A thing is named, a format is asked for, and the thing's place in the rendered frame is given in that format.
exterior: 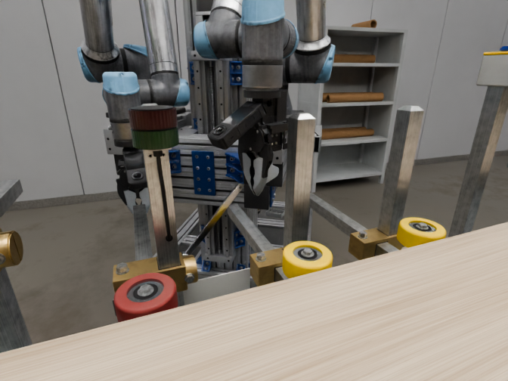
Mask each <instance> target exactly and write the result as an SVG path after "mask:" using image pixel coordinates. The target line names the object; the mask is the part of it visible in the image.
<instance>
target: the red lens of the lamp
mask: <svg viewBox="0 0 508 381"><path fill-rule="evenodd" d="M130 109H131V108H130ZM130 109H128V113H129V123H130V128H132V129H144V130H151V129H167V128H172V127H175V126H177V125H178V121H177V113H176V107H174V108H173V109H171V110H158V111H135V110H130Z"/></svg>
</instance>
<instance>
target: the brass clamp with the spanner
mask: <svg viewBox="0 0 508 381"><path fill-rule="evenodd" d="M179 257H180V265H177V266H173V267H169V268H163V269H159V264H158V259H157V257H153V258H149V259H142V260H138V261H134V262H127V263H126V264H127V266H128V268H129V272H128V273H126V274H123V275H118V274H116V266H117V265H114V266H113V288H114V293H116V291H117V290H118V289H119V287H120V286H121V285H122V284H124V283H125V282H126V281H127V280H129V279H131V278H133V277H136V276H138V275H141V274H147V273H161V274H165V275H168V276H170V277H171V278H172V279H173V280H174V282H175V284H176V289H177V292H181V291H184V290H187V285H188V284H190V283H196V282H197V281H198V273H197V264H196V260H195V258H194V256H193V255H189V256H182V254H181V252H180V253H179Z"/></svg>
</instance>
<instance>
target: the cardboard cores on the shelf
mask: <svg viewBox="0 0 508 381"><path fill-rule="evenodd" d="M375 60H376V57H375V55H373V54H335V56H334V60H333V62H334V63H374V62H375ZM383 98H384V94H383V93H382V92H336V93H323V101H322V102H327V103H340V102H366V101H382V100H383ZM373 134H374V130H373V129H367V128H366V127H365V126H364V127H350V128H335V129H322V138H321V140H324V139H334V138H353V137H362V136H372V135H373Z"/></svg>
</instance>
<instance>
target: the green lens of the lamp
mask: <svg viewBox="0 0 508 381"><path fill-rule="evenodd" d="M131 134H132V143H133V147H135V148H138V149H143V150H156V149H164V148H169V147H174V146H177V145H179V137H178V127H177V126H176V128H175V129H171V130H167V131H161V132H137V131H134V130H132V129H131Z"/></svg>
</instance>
